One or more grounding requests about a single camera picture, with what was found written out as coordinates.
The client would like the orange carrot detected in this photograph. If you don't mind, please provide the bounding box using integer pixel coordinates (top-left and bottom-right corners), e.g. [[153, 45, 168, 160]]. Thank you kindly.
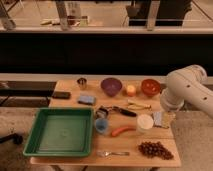
[[111, 126, 136, 137]]

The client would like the blue sponge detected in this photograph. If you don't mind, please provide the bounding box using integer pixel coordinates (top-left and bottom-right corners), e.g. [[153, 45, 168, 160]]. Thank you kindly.
[[77, 95, 96, 105]]

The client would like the black handled utensil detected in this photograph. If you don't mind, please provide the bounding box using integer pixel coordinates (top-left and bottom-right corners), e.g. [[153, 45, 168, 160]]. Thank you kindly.
[[112, 106, 137, 117]]

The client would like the green plastic tray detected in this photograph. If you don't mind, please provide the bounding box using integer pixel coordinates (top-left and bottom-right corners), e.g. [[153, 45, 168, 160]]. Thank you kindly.
[[23, 108, 93, 157]]

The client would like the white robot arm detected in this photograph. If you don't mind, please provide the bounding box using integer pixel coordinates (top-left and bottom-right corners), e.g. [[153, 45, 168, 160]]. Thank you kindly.
[[160, 65, 213, 119]]

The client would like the blue scrub cloth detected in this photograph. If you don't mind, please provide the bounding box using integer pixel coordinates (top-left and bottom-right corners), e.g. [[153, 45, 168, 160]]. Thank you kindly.
[[152, 110, 176, 129]]

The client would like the yellow tongs tool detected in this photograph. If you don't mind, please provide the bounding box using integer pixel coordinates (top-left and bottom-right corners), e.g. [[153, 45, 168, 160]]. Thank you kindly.
[[127, 100, 151, 110]]

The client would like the red bowl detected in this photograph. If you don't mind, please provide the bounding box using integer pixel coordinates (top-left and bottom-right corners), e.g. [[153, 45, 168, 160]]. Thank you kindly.
[[141, 79, 161, 97]]

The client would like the silver fork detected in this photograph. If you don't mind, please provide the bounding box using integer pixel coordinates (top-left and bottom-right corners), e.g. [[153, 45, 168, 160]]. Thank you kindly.
[[97, 151, 130, 157]]

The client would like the blue plastic cup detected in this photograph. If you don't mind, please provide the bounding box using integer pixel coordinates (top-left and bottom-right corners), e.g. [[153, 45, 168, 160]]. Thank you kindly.
[[94, 118, 109, 134]]

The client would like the purple bowl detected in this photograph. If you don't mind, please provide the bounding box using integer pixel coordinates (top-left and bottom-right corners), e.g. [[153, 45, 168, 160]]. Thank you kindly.
[[100, 78, 122, 97]]

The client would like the black rectangular eraser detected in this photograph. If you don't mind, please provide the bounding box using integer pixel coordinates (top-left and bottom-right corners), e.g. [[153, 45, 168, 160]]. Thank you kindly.
[[52, 91, 71, 99]]

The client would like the black binder clip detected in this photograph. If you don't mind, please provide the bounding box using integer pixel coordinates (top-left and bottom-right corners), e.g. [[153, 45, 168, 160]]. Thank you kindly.
[[95, 106, 109, 118]]

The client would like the bunch of dark grapes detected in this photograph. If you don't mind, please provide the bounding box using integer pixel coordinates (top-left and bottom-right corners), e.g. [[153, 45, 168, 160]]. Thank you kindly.
[[138, 142, 174, 160]]

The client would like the small metal cup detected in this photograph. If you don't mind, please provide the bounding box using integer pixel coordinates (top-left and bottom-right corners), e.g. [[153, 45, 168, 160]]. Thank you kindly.
[[77, 78, 87, 90]]

